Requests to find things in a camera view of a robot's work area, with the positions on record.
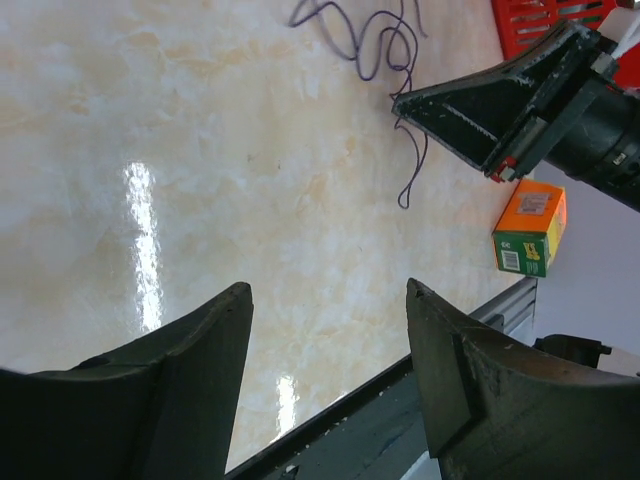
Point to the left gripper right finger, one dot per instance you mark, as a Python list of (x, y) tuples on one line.
[(494, 408)]

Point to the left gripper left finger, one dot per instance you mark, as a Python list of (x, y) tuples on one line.
[(160, 407)]

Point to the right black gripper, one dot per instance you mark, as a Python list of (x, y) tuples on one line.
[(556, 102)]

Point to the red plastic basket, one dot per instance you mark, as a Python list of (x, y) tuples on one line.
[(521, 24)]

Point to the orange green box on table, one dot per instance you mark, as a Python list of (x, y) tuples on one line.
[(528, 233)]

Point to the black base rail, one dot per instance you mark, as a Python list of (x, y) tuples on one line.
[(378, 431)]

